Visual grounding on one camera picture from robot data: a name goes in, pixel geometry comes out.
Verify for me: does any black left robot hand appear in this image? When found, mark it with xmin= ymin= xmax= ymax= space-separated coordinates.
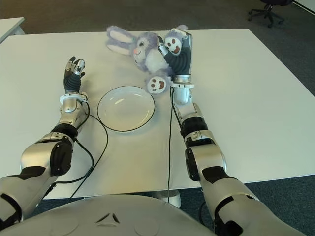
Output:
xmin=63 ymin=56 xmax=86 ymax=95

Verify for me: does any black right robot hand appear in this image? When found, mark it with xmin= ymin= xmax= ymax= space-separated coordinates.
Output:
xmin=157 ymin=28 xmax=193 ymax=83

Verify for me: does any purple bunny plush doll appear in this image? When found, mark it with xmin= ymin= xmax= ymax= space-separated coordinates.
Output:
xmin=106 ymin=24 xmax=189 ymax=94

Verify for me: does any white plate with black rim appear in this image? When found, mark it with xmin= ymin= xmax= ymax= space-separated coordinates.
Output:
xmin=97 ymin=85 xmax=156 ymax=131

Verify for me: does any white side table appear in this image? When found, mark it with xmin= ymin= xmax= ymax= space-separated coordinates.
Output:
xmin=0 ymin=16 xmax=25 ymax=45

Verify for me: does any black office chair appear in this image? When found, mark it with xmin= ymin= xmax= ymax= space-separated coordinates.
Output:
xmin=247 ymin=0 xmax=295 ymax=28

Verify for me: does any grey robot torso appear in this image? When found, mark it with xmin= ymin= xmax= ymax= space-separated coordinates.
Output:
xmin=14 ymin=195 xmax=217 ymax=236

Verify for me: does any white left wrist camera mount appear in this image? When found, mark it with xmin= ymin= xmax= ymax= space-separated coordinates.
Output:
xmin=60 ymin=92 xmax=88 ymax=103

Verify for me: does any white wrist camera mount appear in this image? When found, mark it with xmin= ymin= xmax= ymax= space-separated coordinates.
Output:
xmin=169 ymin=76 xmax=195 ymax=89
xmin=60 ymin=92 xmax=88 ymax=103

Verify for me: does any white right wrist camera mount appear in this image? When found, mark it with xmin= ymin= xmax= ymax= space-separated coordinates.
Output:
xmin=169 ymin=76 xmax=195 ymax=89

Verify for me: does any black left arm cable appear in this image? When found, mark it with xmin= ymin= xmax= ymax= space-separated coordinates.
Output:
xmin=50 ymin=98 xmax=109 ymax=197

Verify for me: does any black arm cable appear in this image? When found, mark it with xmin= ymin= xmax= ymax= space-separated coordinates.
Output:
xmin=167 ymin=87 xmax=177 ymax=204
xmin=50 ymin=98 xmax=109 ymax=197

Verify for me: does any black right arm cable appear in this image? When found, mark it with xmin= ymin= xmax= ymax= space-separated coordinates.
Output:
xmin=167 ymin=87 xmax=177 ymax=204

